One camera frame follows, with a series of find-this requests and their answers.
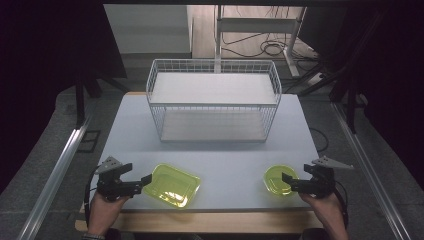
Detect white wire rack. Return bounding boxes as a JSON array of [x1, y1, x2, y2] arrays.
[[145, 58, 283, 144]]

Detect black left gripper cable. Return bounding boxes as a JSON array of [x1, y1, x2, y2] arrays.
[[83, 165, 102, 228]]

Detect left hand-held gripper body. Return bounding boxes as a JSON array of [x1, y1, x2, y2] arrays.
[[94, 155, 145, 202]]

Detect person's right hand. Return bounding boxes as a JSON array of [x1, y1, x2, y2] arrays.
[[298, 192, 348, 235]]

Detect black floor plate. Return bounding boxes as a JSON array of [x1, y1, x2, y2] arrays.
[[76, 129, 102, 154]]

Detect round yellow-green plate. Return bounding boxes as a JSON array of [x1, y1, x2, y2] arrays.
[[263, 164, 300, 197]]

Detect white metal desk frame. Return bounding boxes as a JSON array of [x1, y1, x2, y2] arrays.
[[214, 4, 308, 78]]

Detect dark curtain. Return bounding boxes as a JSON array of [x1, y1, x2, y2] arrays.
[[0, 0, 128, 195], [328, 4, 424, 192]]

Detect black floor cables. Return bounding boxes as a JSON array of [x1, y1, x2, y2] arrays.
[[221, 5, 323, 62]]

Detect person's left hand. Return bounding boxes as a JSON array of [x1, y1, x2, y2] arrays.
[[87, 191, 130, 235]]

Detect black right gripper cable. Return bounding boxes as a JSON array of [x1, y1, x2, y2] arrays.
[[334, 180, 350, 229]]

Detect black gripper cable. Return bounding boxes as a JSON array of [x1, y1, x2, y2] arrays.
[[334, 180, 350, 229], [83, 165, 102, 228]]

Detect black metal stand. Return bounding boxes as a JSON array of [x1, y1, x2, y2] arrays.
[[328, 74, 368, 135], [74, 68, 132, 130]]

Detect aluminium rail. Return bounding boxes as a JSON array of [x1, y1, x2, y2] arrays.
[[330, 100, 414, 240], [15, 111, 94, 240]]

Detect thin black cable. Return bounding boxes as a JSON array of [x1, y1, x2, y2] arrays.
[[308, 127, 330, 154]]

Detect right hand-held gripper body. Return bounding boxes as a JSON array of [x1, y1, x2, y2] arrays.
[[292, 155, 355, 200]]

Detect rectangular yellow-green plate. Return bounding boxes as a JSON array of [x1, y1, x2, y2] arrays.
[[142, 162, 202, 210]]

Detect white cabinet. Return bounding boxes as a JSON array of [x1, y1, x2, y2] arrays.
[[102, 3, 193, 55]]

